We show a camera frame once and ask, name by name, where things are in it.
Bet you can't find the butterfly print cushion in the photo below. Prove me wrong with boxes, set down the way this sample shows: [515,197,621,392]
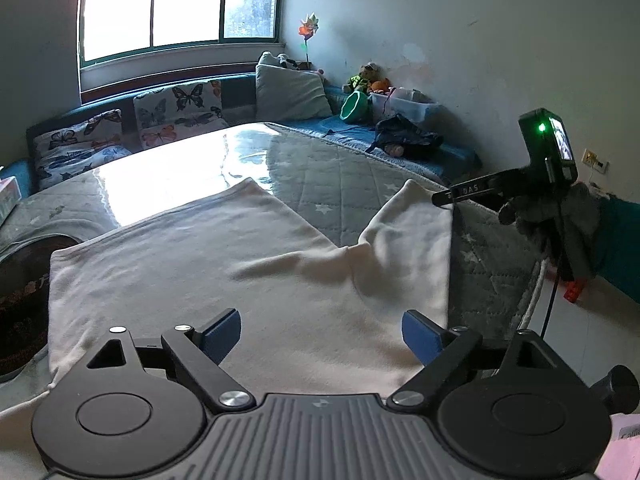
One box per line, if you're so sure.
[35,109,132,191]
[132,80,229,151]

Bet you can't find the pink printed paper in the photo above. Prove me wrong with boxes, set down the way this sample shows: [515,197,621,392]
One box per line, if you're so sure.
[595,412,640,480]

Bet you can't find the cream pants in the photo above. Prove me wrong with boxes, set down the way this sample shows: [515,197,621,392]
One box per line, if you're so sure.
[0,178,453,461]

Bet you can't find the dark blue jacket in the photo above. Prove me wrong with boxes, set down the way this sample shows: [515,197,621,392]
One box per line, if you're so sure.
[366,114,445,161]

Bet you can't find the clear plastic storage box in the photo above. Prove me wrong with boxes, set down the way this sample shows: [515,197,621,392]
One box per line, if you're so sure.
[369,87,442,126]

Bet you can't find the green framed window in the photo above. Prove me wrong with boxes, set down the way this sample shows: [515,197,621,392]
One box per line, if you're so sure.
[79,0,283,68]

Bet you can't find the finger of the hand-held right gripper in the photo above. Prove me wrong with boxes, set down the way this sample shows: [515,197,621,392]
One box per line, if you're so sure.
[431,172,508,209]

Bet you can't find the grey pillow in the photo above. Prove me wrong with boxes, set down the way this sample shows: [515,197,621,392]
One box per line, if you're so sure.
[255,62,333,123]

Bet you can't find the white black plush toy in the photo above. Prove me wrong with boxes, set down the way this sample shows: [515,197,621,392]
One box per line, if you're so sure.
[260,51,313,72]

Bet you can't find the black cable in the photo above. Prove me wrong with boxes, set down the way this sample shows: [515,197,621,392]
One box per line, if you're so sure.
[540,255,562,338]

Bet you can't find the blue sofa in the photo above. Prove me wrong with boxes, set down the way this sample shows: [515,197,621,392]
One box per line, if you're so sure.
[0,62,483,196]

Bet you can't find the person's right hand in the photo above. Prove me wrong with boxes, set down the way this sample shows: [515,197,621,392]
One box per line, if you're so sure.
[498,182,603,281]

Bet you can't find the colourful pinwheel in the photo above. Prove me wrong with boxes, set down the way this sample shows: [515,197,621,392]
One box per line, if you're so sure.
[299,11,322,63]

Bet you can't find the brown plush bear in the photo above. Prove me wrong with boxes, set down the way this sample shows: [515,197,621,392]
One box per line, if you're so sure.
[345,62,382,96]

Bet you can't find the green bowl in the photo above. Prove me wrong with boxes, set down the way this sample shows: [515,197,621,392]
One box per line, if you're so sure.
[340,91,372,123]

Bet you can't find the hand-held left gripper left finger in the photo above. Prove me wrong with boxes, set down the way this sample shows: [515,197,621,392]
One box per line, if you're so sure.
[70,308,256,409]

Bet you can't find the white tissue box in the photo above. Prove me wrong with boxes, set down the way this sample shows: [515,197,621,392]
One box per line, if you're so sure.
[0,176,22,226]

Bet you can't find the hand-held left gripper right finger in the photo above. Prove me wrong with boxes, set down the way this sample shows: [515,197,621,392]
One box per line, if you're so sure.
[386,310,583,408]

